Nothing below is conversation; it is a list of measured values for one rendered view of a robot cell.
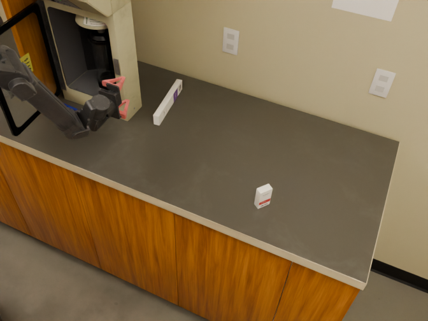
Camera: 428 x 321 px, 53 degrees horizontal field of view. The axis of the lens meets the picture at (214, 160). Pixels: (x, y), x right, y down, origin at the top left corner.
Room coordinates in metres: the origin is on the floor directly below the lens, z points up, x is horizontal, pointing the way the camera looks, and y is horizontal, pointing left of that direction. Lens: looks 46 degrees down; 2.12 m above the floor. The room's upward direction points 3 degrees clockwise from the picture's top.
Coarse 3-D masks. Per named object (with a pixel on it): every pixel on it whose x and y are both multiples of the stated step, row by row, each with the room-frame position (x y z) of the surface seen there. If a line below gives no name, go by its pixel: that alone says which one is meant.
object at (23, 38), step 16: (32, 16) 1.39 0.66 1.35; (16, 32) 1.30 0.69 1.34; (32, 32) 1.37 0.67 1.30; (16, 48) 1.28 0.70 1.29; (32, 48) 1.35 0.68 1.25; (32, 64) 1.32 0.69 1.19; (48, 64) 1.40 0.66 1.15; (48, 80) 1.38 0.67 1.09; (16, 112) 1.18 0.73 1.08; (32, 112) 1.25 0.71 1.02
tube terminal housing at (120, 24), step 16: (112, 0) 1.33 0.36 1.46; (128, 0) 1.41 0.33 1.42; (48, 16) 1.44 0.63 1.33; (96, 16) 1.35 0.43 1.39; (112, 16) 1.33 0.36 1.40; (128, 16) 1.40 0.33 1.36; (112, 32) 1.33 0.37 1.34; (128, 32) 1.39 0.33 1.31; (112, 48) 1.33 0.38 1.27; (128, 48) 1.38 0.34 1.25; (128, 64) 1.37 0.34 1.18; (64, 80) 1.44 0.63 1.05; (128, 80) 1.36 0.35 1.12; (64, 96) 1.45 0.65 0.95; (80, 96) 1.41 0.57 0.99; (128, 96) 1.35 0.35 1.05; (128, 112) 1.34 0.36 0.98
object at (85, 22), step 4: (76, 16) 1.44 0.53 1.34; (80, 16) 1.42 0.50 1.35; (76, 20) 1.43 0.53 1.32; (80, 20) 1.41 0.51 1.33; (84, 20) 1.40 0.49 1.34; (88, 20) 1.40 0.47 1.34; (92, 20) 1.40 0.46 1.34; (96, 20) 1.40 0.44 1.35; (80, 24) 1.40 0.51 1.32; (84, 24) 1.40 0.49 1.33; (88, 24) 1.39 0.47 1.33; (92, 24) 1.39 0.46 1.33; (96, 24) 1.39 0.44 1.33; (100, 24) 1.39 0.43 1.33; (104, 24) 1.40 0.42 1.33; (88, 28) 1.39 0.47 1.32; (92, 28) 1.39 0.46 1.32; (96, 28) 1.39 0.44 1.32; (100, 28) 1.39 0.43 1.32; (104, 28) 1.39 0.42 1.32
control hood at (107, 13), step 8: (48, 0) 1.39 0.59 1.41; (72, 0) 1.26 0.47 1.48; (80, 0) 1.23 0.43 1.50; (88, 0) 1.23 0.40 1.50; (96, 0) 1.26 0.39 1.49; (104, 0) 1.30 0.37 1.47; (88, 8) 1.29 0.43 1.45; (96, 8) 1.26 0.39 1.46; (104, 8) 1.29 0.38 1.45; (104, 16) 1.30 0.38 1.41
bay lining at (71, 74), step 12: (48, 12) 1.44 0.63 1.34; (60, 12) 1.49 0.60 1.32; (60, 24) 1.47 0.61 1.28; (72, 24) 1.53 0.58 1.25; (60, 36) 1.46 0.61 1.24; (72, 36) 1.52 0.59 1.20; (84, 36) 1.57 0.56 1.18; (60, 48) 1.45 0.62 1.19; (72, 48) 1.50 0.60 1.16; (84, 48) 1.56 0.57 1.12; (60, 60) 1.44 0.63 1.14; (72, 60) 1.49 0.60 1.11; (84, 60) 1.55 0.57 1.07; (72, 72) 1.48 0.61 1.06; (84, 72) 1.54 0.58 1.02
